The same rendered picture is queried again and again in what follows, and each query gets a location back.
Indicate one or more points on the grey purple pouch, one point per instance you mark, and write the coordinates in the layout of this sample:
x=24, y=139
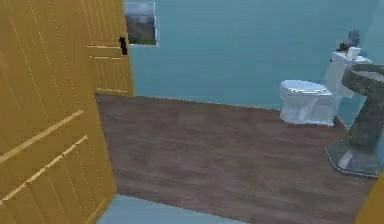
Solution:
x=353, y=37

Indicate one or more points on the framed landscape picture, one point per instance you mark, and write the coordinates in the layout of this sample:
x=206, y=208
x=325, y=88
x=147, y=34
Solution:
x=140, y=25

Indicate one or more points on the white toilet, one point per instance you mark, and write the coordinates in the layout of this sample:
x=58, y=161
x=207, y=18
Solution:
x=308, y=101

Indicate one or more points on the yellow wooden room door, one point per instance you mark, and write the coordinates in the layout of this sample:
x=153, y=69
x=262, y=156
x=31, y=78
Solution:
x=50, y=100

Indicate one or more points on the small black object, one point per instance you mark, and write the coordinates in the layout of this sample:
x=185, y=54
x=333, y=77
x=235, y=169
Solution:
x=342, y=47

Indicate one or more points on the white square box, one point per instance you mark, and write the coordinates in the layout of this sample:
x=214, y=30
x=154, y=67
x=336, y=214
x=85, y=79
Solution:
x=353, y=53

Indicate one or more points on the grey stone pedestal sink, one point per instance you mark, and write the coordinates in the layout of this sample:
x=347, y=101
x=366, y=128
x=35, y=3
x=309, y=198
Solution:
x=365, y=113

